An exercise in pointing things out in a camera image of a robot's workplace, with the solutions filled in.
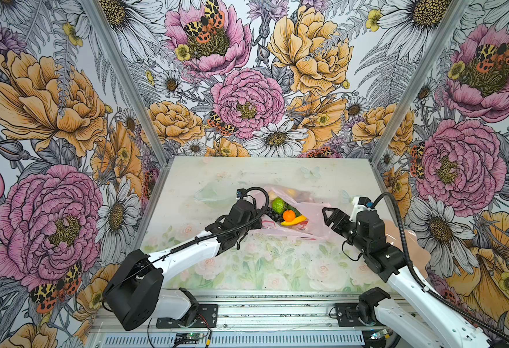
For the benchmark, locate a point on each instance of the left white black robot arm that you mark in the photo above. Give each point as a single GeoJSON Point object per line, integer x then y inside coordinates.
{"type": "Point", "coordinates": [138, 293]}

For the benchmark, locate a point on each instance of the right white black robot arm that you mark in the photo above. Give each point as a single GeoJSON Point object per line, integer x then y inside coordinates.
{"type": "Point", "coordinates": [438, 324]}

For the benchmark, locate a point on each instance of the pink plastic bag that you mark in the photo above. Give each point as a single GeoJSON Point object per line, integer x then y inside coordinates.
{"type": "Point", "coordinates": [313, 229]}

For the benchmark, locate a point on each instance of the aluminium corner post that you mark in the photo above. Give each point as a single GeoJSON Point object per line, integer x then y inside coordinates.
{"type": "Point", "coordinates": [446, 29]}
{"type": "Point", "coordinates": [113, 53]}

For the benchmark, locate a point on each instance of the right green circuit board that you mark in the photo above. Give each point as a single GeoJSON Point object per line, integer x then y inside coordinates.
{"type": "Point", "coordinates": [380, 335]}

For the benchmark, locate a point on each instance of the white slotted cable duct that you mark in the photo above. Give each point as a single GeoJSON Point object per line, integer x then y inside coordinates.
{"type": "Point", "coordinates": [244, 339]}

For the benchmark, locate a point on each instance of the left aluminium corner post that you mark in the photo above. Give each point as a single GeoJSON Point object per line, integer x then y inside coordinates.
{"type": "Point", "coordinates": [113, 53]}

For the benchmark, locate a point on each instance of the green circuit board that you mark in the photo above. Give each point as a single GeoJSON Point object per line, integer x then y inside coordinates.
{"type": "Point", "coordinates": [380, 335]}
{"type": "Point", "coordinates": [187, 339]}

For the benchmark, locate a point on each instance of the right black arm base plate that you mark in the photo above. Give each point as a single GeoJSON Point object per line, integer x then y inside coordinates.
{"type": "Point", "coordinates": [349, 314]}

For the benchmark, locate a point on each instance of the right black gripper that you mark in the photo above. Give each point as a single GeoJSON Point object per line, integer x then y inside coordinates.
{"type": "Point", "coordinates": [334, 218]}

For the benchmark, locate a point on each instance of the black fake grape bunch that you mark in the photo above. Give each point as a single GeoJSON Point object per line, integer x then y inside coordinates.
{"type": "Point", "coordinates": [275, 217]}

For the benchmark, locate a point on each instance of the dark green fake avocado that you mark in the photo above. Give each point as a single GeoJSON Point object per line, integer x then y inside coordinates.
{"type": "Point", "coordinates": [297, 213]}

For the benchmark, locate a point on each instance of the right aluminium corner post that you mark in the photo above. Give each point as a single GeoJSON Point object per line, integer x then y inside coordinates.
{"type": "Point", "coordinates": [446, 29]}

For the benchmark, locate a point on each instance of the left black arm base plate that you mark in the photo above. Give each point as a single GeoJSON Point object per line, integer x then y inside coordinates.
{"type": "Point", "coordinates": [198, 317]}

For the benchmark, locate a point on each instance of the yellow fake banana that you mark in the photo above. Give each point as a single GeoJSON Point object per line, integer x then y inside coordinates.
{"type": "Point", "coordinates": [298, 220]}

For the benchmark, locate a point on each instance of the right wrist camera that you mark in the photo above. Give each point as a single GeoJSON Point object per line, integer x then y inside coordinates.
{"type": "Point", "coordinates": [360, 204]}

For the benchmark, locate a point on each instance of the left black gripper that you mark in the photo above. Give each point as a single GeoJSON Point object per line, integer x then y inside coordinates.
{"type": "Point", "coordinates": [255, 215]}

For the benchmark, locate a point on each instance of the orange fake tangerine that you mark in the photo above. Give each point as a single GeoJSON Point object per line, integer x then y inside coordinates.
{"type": "Point", "coordinates": [288, 216]}

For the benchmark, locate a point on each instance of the bright green fake lime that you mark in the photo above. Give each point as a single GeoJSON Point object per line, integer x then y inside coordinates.
{"type": "Point", "coordinates": [278, 206]}

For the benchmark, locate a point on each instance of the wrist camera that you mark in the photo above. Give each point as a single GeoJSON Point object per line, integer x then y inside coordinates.
{"type": "Point", "coordinates": [360, 204]}
{"type": "Point", "coordinates": [242, 194]}

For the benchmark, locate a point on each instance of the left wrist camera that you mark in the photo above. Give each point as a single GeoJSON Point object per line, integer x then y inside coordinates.
{"type": "Point", "coordinates": [242, 194]}

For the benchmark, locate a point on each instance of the left green circuit board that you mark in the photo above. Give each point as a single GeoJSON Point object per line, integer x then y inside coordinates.
{"type": "Point", "coordinates": [187, 339]}

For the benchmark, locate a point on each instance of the aluminium mounting rail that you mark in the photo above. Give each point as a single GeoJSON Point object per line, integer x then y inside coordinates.
{"type": "Point", "coordinates": [250, 310]}

